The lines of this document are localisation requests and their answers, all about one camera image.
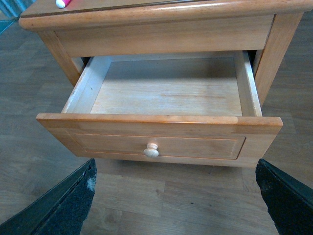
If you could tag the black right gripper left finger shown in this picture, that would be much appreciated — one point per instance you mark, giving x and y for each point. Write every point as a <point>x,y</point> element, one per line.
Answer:
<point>60,211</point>

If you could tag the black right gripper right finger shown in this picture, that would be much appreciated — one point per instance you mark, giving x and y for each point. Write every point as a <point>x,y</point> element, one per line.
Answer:
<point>289,201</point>

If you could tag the wooden drawer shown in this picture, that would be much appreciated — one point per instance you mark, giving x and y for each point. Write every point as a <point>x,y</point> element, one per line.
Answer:
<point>184,108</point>

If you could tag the pink marker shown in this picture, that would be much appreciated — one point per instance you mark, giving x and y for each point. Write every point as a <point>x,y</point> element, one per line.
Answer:
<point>62,3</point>

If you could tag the wooden nightstand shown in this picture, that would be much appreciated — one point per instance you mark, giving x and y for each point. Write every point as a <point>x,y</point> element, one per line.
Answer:
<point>88,28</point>

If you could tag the pale green curtain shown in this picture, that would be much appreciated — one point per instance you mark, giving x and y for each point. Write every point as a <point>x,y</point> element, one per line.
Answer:
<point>14,8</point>

